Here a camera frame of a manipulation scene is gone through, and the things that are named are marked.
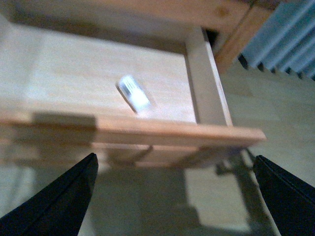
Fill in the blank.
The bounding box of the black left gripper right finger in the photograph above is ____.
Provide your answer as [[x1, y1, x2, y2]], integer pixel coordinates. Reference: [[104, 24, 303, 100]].
[[253, 155, 315, 236]]

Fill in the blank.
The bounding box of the wooden drawer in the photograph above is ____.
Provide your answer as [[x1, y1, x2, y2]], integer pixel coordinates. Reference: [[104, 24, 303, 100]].
[[0, 17, 266, 168]]

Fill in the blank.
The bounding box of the grey curtain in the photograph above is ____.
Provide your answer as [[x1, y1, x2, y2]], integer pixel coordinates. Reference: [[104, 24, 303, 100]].
[[238, 0, 315, 80]]

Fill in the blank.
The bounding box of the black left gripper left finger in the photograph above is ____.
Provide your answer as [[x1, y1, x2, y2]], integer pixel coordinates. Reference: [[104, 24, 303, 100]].
[[0, 153, 98, 236]]

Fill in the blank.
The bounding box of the wooden nightstand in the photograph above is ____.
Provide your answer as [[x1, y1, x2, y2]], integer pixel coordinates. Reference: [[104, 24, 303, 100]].
[[0, 0, 284, 74]]

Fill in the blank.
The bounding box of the white medicine bottle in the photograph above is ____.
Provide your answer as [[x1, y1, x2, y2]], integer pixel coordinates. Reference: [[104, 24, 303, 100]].
[[116, 75, 151, 113]]

